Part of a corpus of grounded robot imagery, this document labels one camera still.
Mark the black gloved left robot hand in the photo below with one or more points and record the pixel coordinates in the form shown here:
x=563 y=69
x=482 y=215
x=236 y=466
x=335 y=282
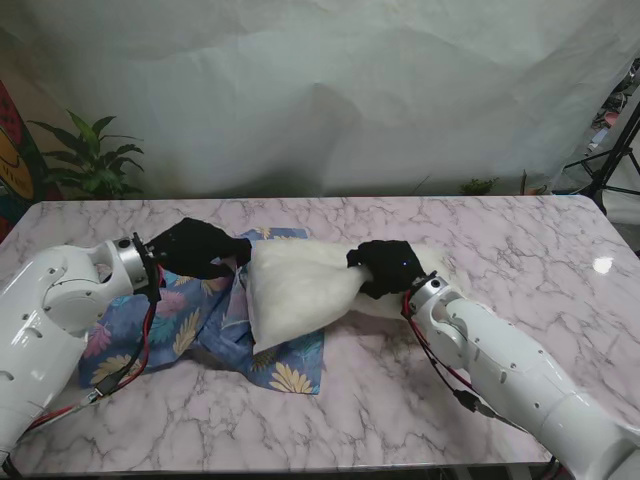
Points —
x=197 y=250

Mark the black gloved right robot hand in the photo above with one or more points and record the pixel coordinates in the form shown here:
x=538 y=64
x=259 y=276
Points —
x=392 y=267

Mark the purple floral pillowcase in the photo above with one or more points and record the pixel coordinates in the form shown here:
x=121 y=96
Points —
x=200 y=320

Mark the white pillow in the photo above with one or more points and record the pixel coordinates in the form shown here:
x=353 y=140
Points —
x=300 y=285

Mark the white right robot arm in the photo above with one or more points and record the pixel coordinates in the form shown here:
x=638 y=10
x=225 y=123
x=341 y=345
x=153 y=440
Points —
x=525 y=380

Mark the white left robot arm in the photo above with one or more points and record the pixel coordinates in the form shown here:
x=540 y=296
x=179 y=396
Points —
x=45 y=325

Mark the small green plant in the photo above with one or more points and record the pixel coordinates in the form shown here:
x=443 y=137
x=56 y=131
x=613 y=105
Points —
x=477 y=186

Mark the large green leafy plant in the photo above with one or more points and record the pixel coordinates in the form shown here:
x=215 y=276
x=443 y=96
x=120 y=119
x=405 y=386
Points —
x=95 y=160

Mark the small orange pot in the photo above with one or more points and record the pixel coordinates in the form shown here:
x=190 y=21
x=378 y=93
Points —
x=535 y=189

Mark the white backdrop sheet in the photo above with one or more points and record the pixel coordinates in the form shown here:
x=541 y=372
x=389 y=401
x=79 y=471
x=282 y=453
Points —
x=320 y=100

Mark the colourful painted board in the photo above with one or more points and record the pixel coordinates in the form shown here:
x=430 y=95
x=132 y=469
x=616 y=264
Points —
x=12 y=170

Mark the black tripod stand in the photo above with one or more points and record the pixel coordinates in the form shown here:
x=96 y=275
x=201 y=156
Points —
x=612 y=165

